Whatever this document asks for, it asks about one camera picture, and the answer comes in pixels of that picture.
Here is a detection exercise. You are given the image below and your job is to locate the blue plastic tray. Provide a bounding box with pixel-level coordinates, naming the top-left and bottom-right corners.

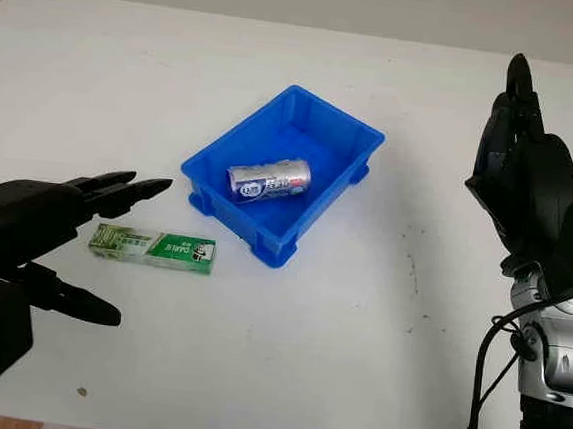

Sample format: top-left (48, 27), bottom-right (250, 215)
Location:
top-left (171, 74), bottom-right (391, 278)

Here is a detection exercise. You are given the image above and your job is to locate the silver blue can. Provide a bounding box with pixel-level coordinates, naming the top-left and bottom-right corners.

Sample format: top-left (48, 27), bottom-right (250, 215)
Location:
top-left (223, 152), bottom-right (315, 212)

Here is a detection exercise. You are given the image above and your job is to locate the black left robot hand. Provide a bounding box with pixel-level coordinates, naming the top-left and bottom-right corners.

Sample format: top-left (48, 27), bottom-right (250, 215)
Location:
top-left (0, 158), bottom-right (176, 333)

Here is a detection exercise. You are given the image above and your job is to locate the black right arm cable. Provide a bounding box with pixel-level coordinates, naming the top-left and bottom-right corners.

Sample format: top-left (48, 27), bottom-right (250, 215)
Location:
top-left (467, 296), bottom-right (551, 429)

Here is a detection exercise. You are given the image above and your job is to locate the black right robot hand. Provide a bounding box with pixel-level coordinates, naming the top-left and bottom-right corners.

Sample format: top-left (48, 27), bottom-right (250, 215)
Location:
top-left (457, 48), bottom-right (573, 274)

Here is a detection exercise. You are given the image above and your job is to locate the green toothpaste box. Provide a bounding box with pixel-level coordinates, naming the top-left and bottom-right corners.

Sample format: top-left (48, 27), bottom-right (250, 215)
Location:
top-left (85, 221), bottom-right (219, 278)

